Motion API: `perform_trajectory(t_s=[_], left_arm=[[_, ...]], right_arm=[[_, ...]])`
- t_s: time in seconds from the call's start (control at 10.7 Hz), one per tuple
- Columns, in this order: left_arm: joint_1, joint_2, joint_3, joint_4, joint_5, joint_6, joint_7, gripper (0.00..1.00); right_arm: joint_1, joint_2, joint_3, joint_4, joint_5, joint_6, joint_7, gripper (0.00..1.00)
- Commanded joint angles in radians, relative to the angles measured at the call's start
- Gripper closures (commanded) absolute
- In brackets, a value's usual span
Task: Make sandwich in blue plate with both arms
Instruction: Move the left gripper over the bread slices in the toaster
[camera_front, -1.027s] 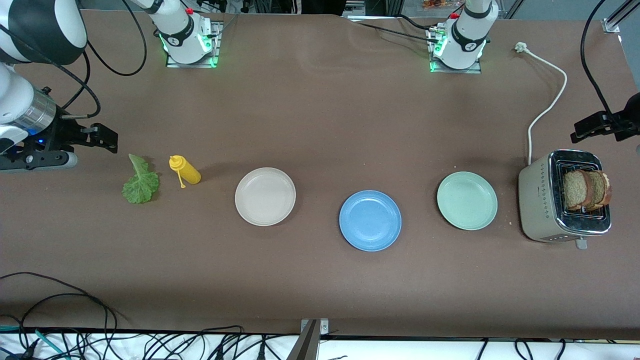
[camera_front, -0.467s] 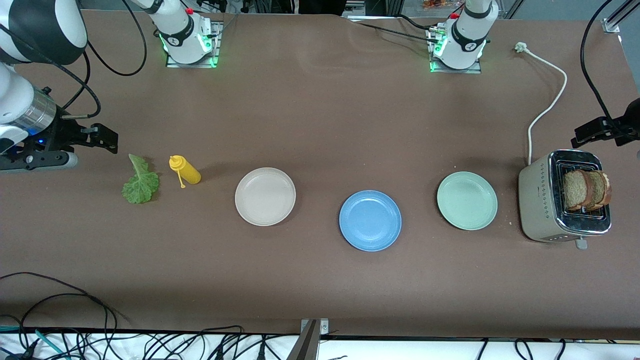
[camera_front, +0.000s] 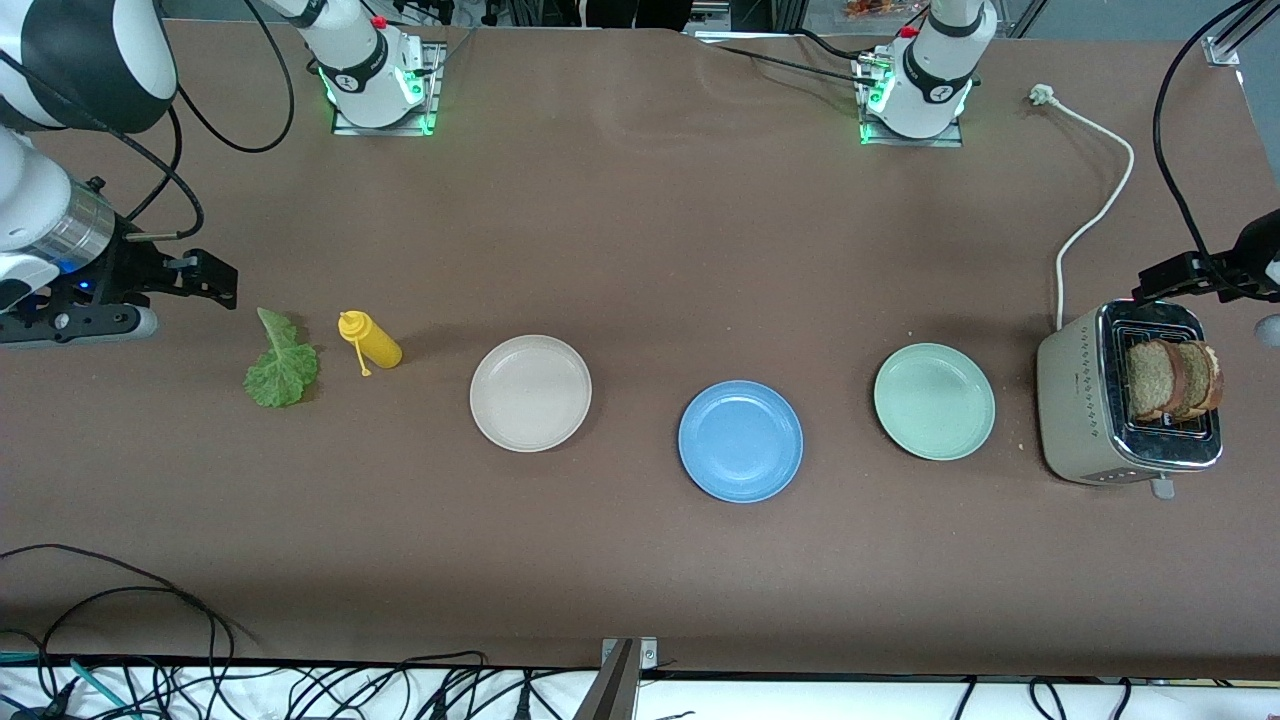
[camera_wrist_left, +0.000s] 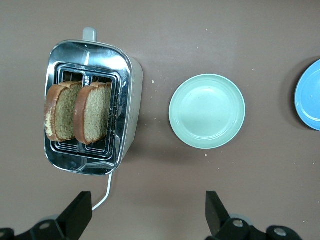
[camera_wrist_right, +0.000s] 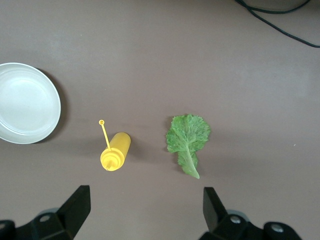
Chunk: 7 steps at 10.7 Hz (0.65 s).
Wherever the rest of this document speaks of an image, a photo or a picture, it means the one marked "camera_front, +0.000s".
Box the brown bread slice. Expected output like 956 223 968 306
1126 339 1187 422
1172 341 1225 417

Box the green lettuce leaf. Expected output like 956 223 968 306
243 307 321 409

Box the yellow squeeze bottle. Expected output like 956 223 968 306
338 310 404 378

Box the green round plate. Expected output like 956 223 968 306
873 342 997 462

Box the beige round plate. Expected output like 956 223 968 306
469 334 593 454

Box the blue round plate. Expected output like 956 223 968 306
677 379 804 504

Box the beige chrome toaster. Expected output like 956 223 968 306
1036 298 1226 500

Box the dark aluminium bar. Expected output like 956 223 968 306
573 640 641 720

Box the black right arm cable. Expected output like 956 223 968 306
0 0 297 243

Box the white toaster power cable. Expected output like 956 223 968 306
1029 84 1137 333

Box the aluminium frame profile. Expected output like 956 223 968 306
1203 0 1280 67

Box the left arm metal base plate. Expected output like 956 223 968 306
855 50 966 149

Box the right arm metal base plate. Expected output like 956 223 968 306
331 40 446 137

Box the black looped cable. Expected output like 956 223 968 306
0 544 238 691

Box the teal cable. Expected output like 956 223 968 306
0 651 131 719

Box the black cable on table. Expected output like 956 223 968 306
695 28 886 91

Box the grey metal bracket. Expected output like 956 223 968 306
601 637 660 671

